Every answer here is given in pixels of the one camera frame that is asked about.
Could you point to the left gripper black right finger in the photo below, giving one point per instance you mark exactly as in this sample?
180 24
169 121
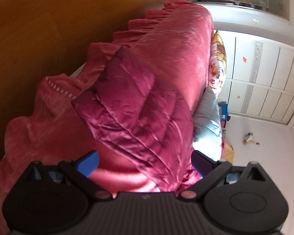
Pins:
220 179

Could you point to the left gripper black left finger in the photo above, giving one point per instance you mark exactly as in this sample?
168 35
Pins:
66 181

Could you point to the crimson red down jacket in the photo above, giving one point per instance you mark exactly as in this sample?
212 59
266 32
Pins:
135 114

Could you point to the yellow bed headboard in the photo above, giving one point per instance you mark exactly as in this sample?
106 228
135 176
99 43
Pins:
228 153

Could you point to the light blue garment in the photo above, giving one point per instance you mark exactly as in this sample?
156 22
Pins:
207 134

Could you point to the blue box by wardrobe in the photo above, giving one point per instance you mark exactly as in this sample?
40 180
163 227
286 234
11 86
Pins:
224 112

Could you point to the floral yellow pillow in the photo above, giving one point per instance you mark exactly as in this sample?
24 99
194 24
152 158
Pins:
217 65

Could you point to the white sliding-door wardrobe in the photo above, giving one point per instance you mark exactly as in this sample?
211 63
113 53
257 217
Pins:
260 77

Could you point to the pink heart-print bed sheet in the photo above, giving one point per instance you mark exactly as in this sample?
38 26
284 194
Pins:
172 43

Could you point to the wall hook ornament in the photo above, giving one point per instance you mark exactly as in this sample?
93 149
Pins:
249 139

